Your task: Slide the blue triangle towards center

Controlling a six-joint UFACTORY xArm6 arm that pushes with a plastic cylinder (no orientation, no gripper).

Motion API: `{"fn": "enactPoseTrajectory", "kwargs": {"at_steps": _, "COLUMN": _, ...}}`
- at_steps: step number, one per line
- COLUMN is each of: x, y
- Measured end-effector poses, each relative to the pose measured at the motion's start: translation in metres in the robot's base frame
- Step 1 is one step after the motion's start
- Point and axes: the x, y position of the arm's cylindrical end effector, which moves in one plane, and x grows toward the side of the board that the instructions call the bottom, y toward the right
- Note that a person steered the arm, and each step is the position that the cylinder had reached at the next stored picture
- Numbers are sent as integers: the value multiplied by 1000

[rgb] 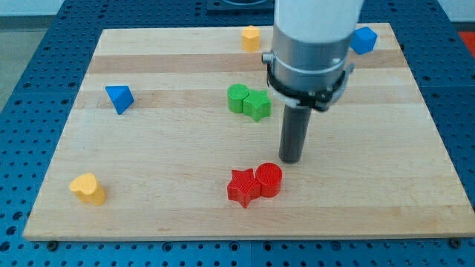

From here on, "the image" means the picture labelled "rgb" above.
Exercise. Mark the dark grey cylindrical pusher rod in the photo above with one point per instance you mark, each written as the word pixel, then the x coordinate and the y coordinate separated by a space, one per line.
pixel 293 133

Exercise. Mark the blue cube block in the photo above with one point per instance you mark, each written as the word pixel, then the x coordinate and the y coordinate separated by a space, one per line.
pixel 364 40

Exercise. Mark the blue triangle block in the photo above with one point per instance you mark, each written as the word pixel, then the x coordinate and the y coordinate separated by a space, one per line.
pixel 121 97

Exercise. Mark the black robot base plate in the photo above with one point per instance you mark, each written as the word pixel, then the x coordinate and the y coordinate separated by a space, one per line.
pixel 222 6

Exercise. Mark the green star block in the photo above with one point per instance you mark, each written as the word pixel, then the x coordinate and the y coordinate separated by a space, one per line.
pixel 257 105

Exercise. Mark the light wooden board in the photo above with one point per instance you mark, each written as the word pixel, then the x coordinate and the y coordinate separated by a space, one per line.
pixel 373 166

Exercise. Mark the green cylinder block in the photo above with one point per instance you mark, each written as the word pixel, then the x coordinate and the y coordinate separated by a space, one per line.
pixel 236 94

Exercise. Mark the red star block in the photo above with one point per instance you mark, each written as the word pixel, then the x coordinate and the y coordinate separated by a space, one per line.
pixel 243 187

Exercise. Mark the yellow heart block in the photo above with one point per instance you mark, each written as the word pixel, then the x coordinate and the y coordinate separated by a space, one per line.
pixel 87 188

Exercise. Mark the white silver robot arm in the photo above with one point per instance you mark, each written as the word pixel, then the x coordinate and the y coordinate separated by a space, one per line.
pixel 306 66

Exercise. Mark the yellow hexagon block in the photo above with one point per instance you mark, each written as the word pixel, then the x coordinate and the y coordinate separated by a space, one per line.
pixel 251 38

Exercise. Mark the red cylinder block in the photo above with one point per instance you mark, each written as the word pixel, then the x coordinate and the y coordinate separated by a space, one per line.
pixel 270 176

